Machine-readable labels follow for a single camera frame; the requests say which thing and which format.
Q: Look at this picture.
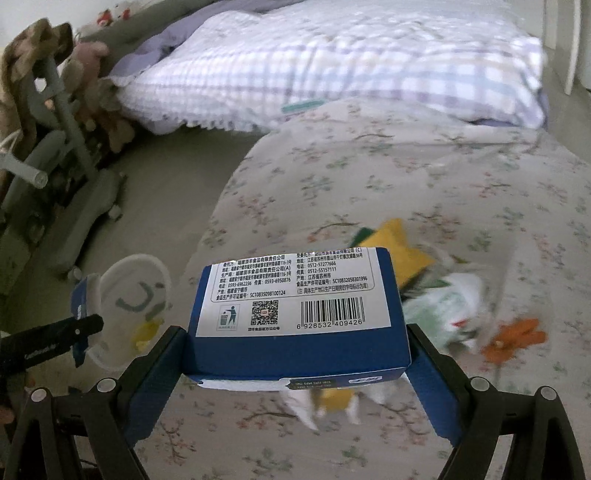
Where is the brown plush toy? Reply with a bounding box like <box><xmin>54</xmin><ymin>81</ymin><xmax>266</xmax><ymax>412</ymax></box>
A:
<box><xmin>83</xmin><ymin>78</ymin><xmax>136</xmax><ymax>153</ymax></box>

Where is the floral bed sheet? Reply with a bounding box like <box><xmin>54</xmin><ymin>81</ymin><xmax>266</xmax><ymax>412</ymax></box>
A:
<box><xmin>28</xmin><ymin>99</ymin><xmax>591</xmax><ymax>480</ymax></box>

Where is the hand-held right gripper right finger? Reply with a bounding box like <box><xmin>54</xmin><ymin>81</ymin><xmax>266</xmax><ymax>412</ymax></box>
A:
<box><xmin>405</xmin><ymin>323</ymin><xmax>587</xmax><ymax>480</ymax></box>

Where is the white and green packet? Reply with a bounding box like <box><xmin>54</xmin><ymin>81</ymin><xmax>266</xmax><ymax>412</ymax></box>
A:
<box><xmin>402</xmin><ymin>272</ymin><xmax>490</xmax><ymax>352</ymax></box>

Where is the pink plush toy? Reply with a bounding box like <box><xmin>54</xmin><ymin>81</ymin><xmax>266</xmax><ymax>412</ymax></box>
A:
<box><xmin>69</xmin><ymin>39</ymin><xmax>112</xmax><ymax>93</ymax></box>

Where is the small yellow wrapper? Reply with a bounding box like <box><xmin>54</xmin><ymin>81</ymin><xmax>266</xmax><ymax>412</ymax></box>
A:
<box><xmin>318</xmin><ymin>388</ymin><xmax>356</xmax><ymax>414</ymax></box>

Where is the purple blanket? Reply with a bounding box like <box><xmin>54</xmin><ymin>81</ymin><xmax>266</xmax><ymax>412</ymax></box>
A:
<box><xmin>108</xmin><ymin>4</ymin><xmax>259</xmax><ymax>79</ymax></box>

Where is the orange wrapper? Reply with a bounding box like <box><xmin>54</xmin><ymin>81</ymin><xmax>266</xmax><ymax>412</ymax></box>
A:
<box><xmin>480</xmin><ymin>318</ymin><xmax>548</xmax><ymax>365</ymax></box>

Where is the white crumpled wrapper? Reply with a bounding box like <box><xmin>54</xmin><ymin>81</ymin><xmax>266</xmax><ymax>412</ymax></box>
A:
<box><xmin>281</xmin><ymin>378</ymin><xmax>393</xmax><ymax>430</ymax></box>

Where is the plaid quilt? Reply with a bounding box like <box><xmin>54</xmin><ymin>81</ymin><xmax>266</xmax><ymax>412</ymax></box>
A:
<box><xmin>108</xmin><ymin>9</ymin><xmax>548</xmax><ymax>134</ymax></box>

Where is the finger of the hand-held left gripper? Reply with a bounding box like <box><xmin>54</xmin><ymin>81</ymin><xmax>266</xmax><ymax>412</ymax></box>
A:
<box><xmin>0</xmin><ymin>274</ymin><xmax>105</xmax><ymax>374</ymax></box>

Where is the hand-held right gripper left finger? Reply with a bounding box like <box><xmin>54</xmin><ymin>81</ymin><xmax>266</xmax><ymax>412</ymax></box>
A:
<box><xmin>0</xmin><ymin>325</ymin><xmax>188</xmax><ymax>480</ymax></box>

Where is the blue cardboard box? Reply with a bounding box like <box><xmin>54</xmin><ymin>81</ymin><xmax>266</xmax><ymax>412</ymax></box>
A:
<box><xmin>187</xmin><ymin>247</ymin><xmax>411</xmax><ymax>391</ymax></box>

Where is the white wooden frame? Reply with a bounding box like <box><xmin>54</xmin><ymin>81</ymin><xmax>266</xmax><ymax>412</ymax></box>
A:
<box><xmin>540</xmin><ymin>0</ymin><xmax>583</xmax><ymax>93</ymax></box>

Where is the brown fleece blanket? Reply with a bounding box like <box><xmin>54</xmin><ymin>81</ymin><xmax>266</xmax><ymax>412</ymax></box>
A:
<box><xmin>0</xmin><ymin>18</ymin><xmax>75</xmax><ymax>134</ymax></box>

